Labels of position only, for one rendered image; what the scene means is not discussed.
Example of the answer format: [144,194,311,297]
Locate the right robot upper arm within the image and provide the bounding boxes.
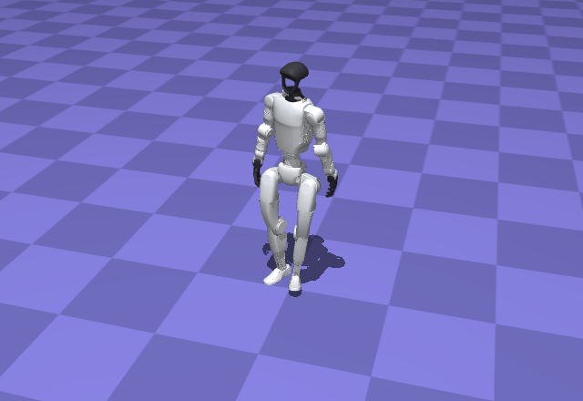
[258,92,280,139]

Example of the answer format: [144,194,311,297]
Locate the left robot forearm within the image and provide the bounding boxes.
[319,144,338,180]

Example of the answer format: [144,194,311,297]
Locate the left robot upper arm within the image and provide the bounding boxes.
[304,105,327,157]

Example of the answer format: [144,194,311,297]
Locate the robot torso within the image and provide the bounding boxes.
[273,90,314,186]

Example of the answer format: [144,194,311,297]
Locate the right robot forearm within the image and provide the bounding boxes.
[253,134,270,164]

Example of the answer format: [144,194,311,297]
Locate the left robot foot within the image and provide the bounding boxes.
[288,273,302,291]

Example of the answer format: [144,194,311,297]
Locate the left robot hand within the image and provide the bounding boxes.
[325,176,338,198]

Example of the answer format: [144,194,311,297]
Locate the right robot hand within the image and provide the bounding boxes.
[252,159,262,187]

